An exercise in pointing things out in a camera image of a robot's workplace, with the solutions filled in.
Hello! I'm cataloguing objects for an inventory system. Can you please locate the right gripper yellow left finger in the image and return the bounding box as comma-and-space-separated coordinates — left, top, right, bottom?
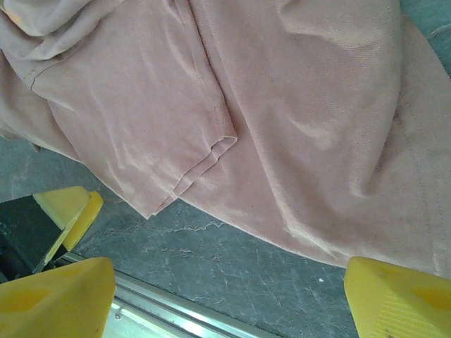
0, 256, 116, 338

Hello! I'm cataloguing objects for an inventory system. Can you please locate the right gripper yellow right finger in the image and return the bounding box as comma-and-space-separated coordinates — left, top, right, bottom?
343, 256, 451, 338

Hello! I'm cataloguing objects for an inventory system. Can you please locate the pink t-shirt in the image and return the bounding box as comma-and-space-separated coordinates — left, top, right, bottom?
0, 0, 451, 279

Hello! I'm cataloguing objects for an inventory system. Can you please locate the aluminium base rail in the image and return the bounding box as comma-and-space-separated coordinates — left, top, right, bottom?
61, 250, 297, 338

